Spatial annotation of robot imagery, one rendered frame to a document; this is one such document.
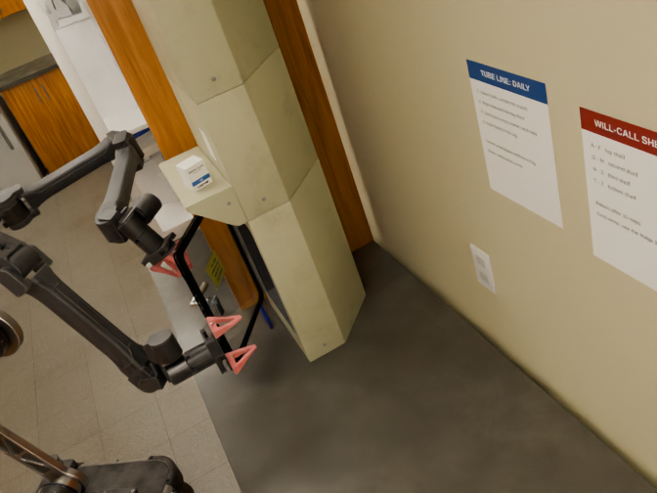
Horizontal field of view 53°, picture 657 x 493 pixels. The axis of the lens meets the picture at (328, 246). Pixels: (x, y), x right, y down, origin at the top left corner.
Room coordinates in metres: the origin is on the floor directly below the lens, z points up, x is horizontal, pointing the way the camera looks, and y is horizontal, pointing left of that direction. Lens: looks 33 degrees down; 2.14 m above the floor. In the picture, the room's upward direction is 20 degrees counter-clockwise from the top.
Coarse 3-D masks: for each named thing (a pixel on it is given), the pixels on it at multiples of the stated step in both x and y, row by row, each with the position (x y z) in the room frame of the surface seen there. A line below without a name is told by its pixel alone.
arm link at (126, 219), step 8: (136, 208) 1.54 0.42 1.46; (128, 216) 1.52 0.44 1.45; (136, 216) 1.52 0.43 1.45; (144, 216) 1.54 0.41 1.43; (120, 224) 1.51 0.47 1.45; (128, 224) 1.50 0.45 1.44; (136, 224) 1.50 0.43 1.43; (144, 224) 1.52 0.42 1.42; (128, 232) 1.50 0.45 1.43; (136, 232) 1.49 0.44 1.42
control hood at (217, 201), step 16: (176, 160) 1.62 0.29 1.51; (208, 160) 1.54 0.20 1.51; (176, 176) 1.52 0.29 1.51; (176, 192) 1.44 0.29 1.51; (192, 192) 1.40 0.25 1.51; (208, 192) 1.37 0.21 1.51; (224, 192) 1.35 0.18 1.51; (192, 208) 1.33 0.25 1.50; (208, 208) 1.34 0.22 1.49; (224, 208) 1.35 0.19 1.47; (240, 208) 1.36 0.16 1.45; (240, 224) 1.35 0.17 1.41
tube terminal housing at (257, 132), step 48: (240, 96) 1.38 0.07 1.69; (288, 96) 1.52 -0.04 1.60; (240, 144) 1.37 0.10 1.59; (288, 144) 1.46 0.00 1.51; (240, 192) 1.36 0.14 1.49; (288, 192) 1.39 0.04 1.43; (288, 240) 1.37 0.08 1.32; (336, 240) 1.51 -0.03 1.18; (288, 288) 1.36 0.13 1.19; (336, 288) 1.43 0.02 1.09; (336, 336) 1.38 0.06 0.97
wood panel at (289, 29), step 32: (96, 0) 1.70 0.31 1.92; (128, 0) 1.72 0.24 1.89; (288, 0) 1.81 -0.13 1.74; (128, 32) 1.71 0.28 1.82; (288, 32) 1.80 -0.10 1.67; (128, 64) 1.70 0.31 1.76; (288, 64) 1.79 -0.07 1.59; (160, 96) 1.71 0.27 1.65; (320, 96) 1.81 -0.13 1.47; (160, 128) 1.70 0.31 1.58; (320, 128) 1.80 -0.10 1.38; (320, 160) 1.79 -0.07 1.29; (352, 192) 1.81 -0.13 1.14; (352, 224) 1.80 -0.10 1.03
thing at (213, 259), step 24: (192, 240) 1.46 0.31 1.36; (216, 240) 1.55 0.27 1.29; (192, 264) 1.41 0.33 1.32; (216, 264) 1.51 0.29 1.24; (240, 264) 1.61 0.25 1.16; (216, 288) 1.46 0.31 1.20; (240, 288) 1.56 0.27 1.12; (216, 312) 1.41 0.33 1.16; (240, 312) 1.50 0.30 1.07; (240, 336) 1.45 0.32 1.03
